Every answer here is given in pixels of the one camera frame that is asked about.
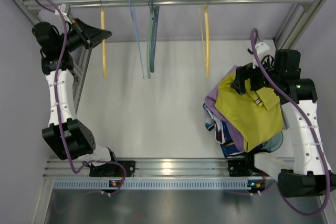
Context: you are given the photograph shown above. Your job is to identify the dark green hanger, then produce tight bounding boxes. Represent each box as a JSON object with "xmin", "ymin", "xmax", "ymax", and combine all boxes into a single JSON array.
[{"xmin": 146, "ymin": 0, "xmax": 160, "ymax": 79}]

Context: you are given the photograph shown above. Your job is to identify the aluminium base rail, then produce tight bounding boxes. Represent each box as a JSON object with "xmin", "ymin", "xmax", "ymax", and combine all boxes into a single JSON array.
[{"xmin": 43, "ymin": 157, "xmax": 297, "ymax": 180}]

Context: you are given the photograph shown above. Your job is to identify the colourful printed garment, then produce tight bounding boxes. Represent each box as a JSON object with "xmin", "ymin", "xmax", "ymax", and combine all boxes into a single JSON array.
[{"xmin": 202, "ymin": 103, "xmax": 244, "ymax": 158}]

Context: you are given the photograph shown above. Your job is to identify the cream plastic hanger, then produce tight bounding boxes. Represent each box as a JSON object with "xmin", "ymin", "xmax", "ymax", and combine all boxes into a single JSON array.
[{"xmin": 100, "ymin": 0, "xmax": 107, "ymax": 79}]

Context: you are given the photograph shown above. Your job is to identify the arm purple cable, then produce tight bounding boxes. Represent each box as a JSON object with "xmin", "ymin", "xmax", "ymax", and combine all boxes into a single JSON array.
[
  {"xmin": 33, "ymin": 0, "xmax": 127, "ymax": 189},
  {"xmin": 249, "ymin": 27, "xmax": 333, "ymax": 216}
]

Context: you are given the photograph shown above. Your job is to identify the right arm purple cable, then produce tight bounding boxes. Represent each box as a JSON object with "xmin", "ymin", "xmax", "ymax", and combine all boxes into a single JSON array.
[{"xmin": 249, "ymin": 27, "xmax": 333, "ymax": 216}]

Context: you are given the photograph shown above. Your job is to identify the yellow-green trousers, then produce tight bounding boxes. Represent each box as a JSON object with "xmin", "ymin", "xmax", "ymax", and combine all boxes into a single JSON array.
[{"xmin": 216, "ymin": 73, "xmax": 283, "ymax": 152}]

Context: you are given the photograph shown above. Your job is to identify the light blue wire hanger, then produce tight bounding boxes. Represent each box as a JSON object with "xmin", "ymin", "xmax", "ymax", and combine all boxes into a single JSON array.
[{"xmin": 129, "ymin": 0, "xmax": 145, "ymax": 79}]

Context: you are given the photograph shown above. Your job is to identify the purple garment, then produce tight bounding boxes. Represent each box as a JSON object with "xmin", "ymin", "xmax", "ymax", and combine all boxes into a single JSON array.
[{"xmin": 203, "ymin": 65, "xmax": 245, "ymax": 151}]

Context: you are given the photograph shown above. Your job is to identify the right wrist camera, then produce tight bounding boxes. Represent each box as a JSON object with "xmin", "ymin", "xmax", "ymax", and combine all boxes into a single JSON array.
[{"xmin": 255, "ymin": 42, "xmax": 270, "ymax": 61}]

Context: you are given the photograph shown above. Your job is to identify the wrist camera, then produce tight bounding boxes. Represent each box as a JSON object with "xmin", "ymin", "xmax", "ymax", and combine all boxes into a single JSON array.
[
  {"xmin": 255, "ymin": 42, "xmax": 270, "ymax": 61},
  {"xmin": 54, "ymin": 3, "xmax": 72, "ymax": 24}
]

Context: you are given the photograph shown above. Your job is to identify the yellow plastic hanger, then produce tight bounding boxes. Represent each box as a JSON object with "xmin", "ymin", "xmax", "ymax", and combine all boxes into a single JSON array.
[{"xmin": 198, "ymin": 5, "xmax": 210, "ymax": 78}]

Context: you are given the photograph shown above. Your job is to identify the slotted cable duct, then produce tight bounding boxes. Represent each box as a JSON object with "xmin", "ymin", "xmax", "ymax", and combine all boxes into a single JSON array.
[{"xmin": 53, "ymin": 178, "xmax": 263, "ymax": 190}]

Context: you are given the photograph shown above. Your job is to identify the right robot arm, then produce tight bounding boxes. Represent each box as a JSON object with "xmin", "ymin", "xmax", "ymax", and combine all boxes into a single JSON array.
[{"xmin": 231, "ymin": 45, "xmax": 335, "ymax": 198}]

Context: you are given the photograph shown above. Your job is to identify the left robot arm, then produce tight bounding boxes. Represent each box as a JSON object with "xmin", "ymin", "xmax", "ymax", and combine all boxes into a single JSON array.
[{"xmin": 32, "ymin": 18, "xmax": 135, "ymax": 178}]

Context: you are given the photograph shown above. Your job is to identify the right aluminium frame post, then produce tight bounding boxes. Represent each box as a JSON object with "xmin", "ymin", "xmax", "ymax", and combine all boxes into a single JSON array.
[{"xmin": 269, "ymin": 0, "xmax": 327, "ymax": 49}]

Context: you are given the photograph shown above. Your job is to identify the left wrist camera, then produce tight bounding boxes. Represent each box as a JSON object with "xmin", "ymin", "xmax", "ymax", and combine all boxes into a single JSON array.
[{"xmin": 54, "ymin": 3, "xmax": 72, "ymax": 24}]

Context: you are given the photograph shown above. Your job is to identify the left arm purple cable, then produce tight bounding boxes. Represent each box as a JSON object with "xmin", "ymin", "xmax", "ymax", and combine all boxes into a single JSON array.
[{"xmin": 33, "ymin": 0, "xmax": 127, "ymax": 189}]

